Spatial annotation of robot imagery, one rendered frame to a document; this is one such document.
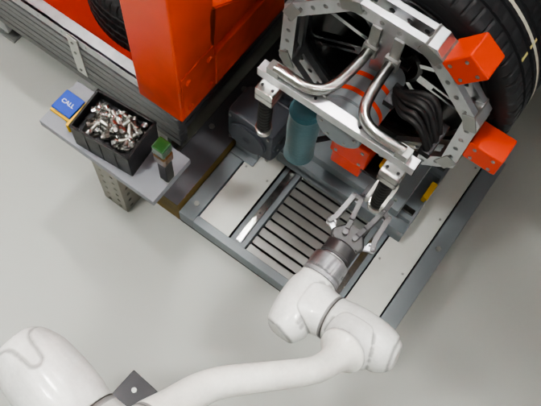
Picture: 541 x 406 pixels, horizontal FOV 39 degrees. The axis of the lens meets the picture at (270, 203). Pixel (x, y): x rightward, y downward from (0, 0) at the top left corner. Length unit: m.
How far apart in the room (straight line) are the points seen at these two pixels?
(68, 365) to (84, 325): 1.22
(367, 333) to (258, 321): 0.99
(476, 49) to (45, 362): 1.02
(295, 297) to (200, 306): 0.93
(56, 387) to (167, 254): 1.32
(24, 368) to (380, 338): 0.69
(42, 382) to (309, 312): 0.58
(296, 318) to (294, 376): 0.17
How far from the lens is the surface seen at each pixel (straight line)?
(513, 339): 2.67
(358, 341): 1.56
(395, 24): 1.67
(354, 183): 2.47
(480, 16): 1.70
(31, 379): 1.34
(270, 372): 1.48
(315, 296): 1.63
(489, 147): 1.85
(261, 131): 1.90
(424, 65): 1.90
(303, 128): 1.98
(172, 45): 1.86
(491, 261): 2.72
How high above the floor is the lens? 2.45
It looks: 68 degrees down
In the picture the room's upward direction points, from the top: 7 degrees clockwise
